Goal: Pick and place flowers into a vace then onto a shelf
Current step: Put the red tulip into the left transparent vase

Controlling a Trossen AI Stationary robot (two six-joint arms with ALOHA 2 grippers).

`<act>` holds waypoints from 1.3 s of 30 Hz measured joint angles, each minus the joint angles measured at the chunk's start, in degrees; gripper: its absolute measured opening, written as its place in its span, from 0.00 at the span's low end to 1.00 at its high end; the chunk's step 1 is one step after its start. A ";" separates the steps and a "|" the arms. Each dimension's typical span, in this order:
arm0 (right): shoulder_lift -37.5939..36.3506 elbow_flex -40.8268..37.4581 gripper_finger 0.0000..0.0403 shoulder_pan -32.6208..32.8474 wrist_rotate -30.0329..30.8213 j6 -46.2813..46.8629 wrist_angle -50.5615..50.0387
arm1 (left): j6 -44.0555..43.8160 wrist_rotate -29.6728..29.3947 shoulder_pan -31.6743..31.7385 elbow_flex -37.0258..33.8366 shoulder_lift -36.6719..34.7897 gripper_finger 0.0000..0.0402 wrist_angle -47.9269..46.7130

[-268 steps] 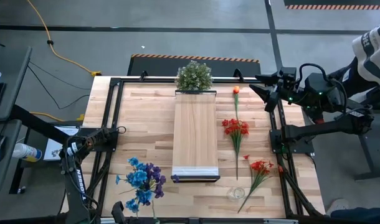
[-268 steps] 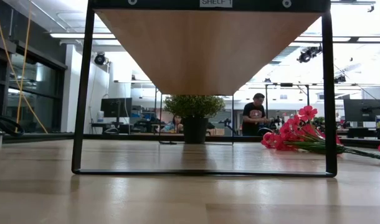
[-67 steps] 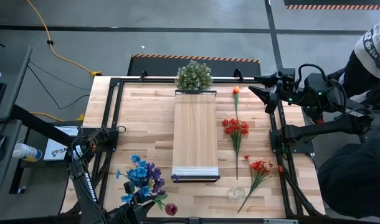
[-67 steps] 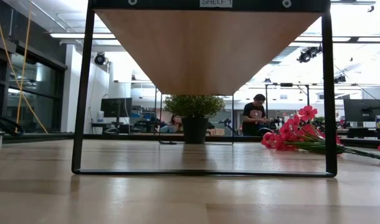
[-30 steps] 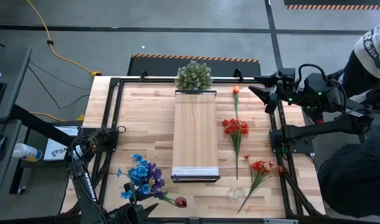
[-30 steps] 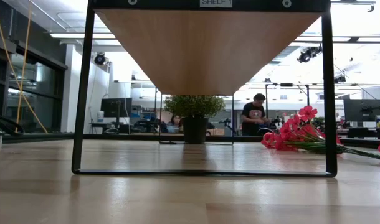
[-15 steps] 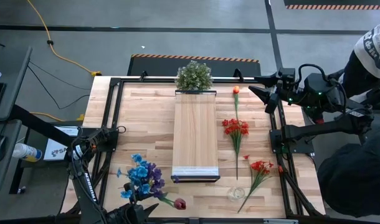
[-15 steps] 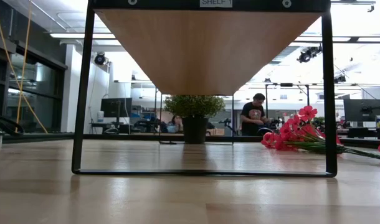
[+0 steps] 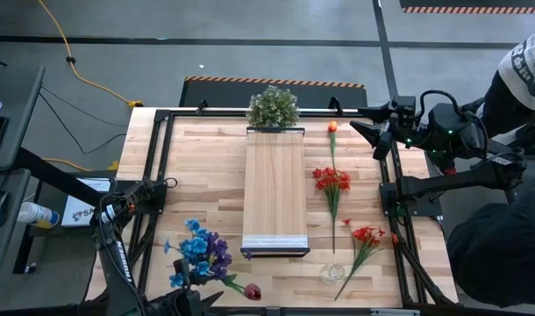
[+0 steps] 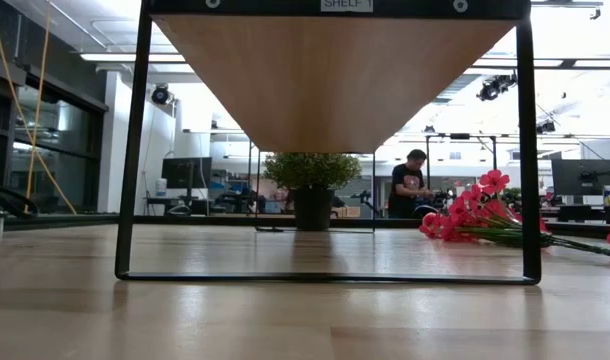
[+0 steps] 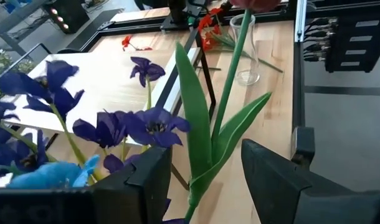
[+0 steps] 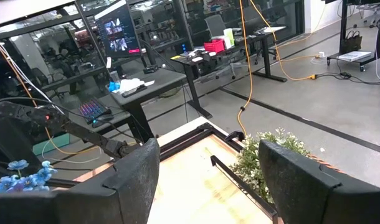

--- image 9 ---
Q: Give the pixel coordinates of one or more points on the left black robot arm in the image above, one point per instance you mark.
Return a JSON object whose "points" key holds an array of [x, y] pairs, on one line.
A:
{"points": [[123, 263]]}

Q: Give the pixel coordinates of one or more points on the potted green bushy plant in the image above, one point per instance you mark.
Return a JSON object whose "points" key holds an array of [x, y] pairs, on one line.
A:
{"points": [[273, 109]]}

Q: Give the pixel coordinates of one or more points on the white box with logo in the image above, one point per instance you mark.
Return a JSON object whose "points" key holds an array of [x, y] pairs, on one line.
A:
{"points": [[81, 215]]}

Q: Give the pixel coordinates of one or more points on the grey workstation desk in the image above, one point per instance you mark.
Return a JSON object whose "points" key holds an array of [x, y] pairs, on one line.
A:
{"points": [[22, 109]]}

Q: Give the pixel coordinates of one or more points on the black metal table frame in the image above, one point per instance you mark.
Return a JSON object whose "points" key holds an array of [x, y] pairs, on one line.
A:
{"points": [[316, 114]]}

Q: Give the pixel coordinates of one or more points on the large red artificial flower bunch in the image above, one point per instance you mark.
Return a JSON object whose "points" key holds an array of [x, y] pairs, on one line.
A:
{"points": [[333, 180]]}

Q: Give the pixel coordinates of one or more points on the blue artificial flower bunch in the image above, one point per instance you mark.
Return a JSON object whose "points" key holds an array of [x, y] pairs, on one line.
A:
{"points": [[196, 246]]}

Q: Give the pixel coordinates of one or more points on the clear glass vase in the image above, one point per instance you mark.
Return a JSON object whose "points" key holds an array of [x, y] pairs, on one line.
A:
{"points": [[333, 273]]}

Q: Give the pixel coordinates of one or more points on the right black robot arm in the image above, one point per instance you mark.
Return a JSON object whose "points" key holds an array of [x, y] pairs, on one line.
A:
{"points": [[460, 180]]}

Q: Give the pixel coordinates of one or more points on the dark red artificial tulip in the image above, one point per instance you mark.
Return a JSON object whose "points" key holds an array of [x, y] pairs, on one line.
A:
{"points": [[253, 292]]}

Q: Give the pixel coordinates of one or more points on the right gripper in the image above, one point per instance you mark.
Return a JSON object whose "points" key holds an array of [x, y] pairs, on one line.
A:
{"points": [[405, 123]]}

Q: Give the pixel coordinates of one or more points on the wooden shelf with black frame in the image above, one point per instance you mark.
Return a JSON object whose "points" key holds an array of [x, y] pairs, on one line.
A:
{"points": [[274, 188]]}

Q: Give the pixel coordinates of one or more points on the small red artificial flower bunch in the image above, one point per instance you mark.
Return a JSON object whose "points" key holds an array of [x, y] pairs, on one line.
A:
{"points": [[365, 234]]}

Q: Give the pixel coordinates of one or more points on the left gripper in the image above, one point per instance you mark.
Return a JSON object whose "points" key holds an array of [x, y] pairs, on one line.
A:
{"points": [[173, 305]]}

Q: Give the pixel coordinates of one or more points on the silver metal bracket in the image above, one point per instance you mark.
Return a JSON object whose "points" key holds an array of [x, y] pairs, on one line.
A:
{"points": [[394, 312]]}

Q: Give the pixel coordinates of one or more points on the orange artificial tulip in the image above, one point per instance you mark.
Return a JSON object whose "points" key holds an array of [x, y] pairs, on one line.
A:
{"points": [[333, 127]]}

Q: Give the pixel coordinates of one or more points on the purple artificial flower bunch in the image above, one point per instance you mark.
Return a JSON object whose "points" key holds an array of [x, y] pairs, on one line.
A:
{"points": [[219, 250]]}

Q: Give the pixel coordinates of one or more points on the white plastic bottle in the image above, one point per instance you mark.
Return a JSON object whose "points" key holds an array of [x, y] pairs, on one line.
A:
{"points": [[35, 214]]}

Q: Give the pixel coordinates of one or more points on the black clamp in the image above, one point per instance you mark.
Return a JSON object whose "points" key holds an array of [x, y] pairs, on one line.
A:
{"points": [[202, 106], [336, 105]]}

